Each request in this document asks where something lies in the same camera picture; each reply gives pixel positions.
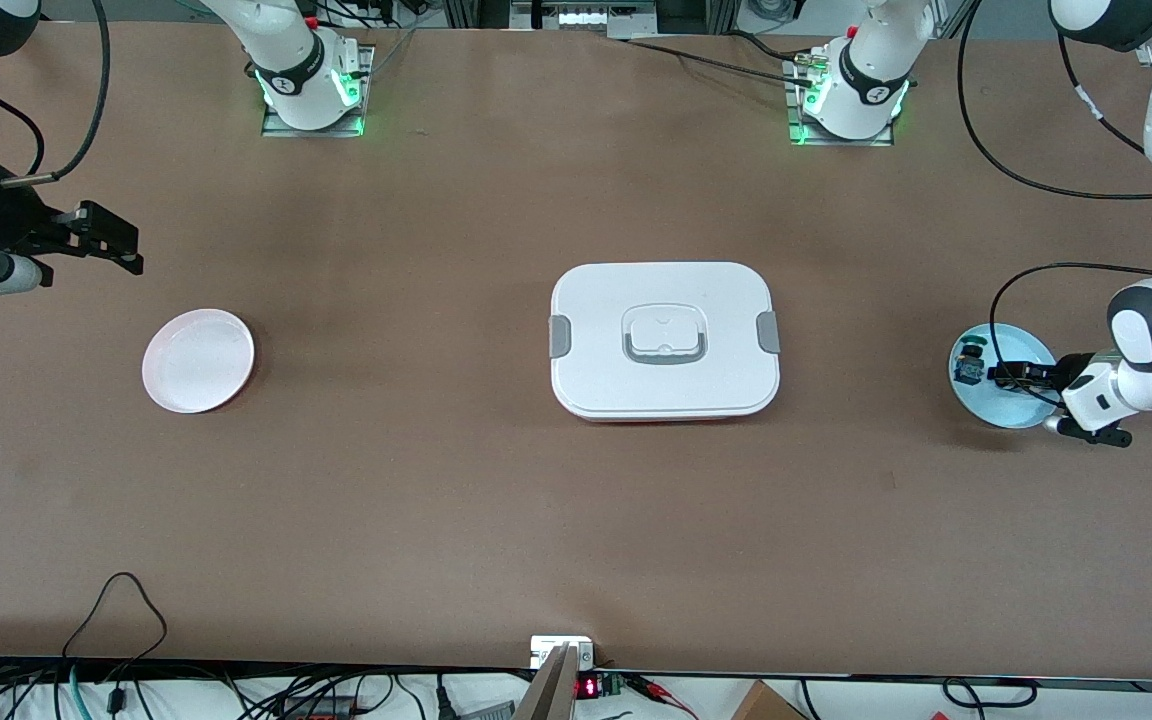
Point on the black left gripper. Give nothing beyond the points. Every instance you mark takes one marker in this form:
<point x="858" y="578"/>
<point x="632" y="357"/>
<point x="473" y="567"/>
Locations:
<point x="1072" y="371"/>

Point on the orange switch black button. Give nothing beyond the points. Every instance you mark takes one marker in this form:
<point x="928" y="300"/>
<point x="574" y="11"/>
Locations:
<point x="998" y="377"/>

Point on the light blue round plate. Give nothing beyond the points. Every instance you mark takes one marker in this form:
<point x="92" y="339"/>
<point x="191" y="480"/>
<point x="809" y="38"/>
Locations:
<point x="1006" y="410"/>

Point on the pink round plate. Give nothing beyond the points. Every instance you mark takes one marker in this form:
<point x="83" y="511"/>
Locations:
<point x="198" y="360"/>

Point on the white lunch box grey clips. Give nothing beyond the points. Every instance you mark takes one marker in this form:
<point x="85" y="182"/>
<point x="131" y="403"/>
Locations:
<point x="664" y="300"/>

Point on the brown cardboard box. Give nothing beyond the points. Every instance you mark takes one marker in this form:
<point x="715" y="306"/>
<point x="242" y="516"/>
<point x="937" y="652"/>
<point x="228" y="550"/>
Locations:
<point x="766" y="705"/>

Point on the red black clip leads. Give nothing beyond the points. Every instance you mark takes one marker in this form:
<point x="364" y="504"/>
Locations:
<point x="661" y="692"/>

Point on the white power strip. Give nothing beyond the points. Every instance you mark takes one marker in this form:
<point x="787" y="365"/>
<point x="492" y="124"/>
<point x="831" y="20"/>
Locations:
<point x="586" y="15"/>

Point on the red digit display module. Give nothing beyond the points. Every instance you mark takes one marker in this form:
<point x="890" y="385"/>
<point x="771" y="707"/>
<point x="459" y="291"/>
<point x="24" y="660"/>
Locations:
<point x="587" y="688"/>

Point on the small white box device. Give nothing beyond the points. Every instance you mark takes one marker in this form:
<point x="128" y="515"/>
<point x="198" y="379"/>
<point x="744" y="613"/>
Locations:
<point x="548" y="648"/>

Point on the grey aluminium bar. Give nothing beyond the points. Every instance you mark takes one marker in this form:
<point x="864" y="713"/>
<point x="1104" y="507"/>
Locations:
<point x="548" y="690"/>

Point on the blue switch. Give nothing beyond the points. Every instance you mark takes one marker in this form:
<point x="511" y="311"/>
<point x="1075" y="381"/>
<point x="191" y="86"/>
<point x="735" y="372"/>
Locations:
<point x="967" y="372"/>

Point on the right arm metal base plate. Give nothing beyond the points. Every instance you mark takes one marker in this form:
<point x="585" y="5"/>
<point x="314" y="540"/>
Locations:
<point x="281" y="131"/>

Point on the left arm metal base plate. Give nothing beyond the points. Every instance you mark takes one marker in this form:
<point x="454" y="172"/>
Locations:
<point x="841" y="141"/>

